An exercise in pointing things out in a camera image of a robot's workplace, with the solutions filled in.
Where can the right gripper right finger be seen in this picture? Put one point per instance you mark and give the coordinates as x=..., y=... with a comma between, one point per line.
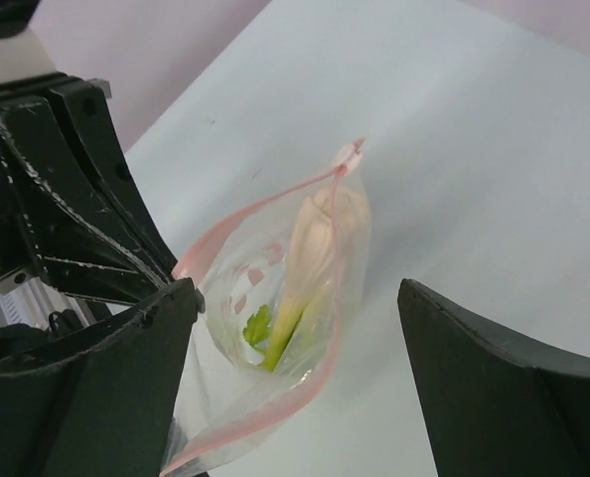
x=495, y=402

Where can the green lettuce cabbage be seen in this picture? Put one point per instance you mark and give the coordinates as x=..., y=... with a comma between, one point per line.
x=257, y=330

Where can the clear pink zip top bag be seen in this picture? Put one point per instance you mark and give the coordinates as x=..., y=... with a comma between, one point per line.
x=227, y=403

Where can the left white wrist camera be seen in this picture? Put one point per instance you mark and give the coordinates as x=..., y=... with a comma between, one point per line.
x=22, y=54

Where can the white green leek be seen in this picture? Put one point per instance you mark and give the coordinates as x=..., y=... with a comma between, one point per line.
x=328, y=223

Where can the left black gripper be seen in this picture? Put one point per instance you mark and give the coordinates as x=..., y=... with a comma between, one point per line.
x=70, y=212

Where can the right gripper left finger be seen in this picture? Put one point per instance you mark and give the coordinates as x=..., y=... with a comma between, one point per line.
x=98, y=401

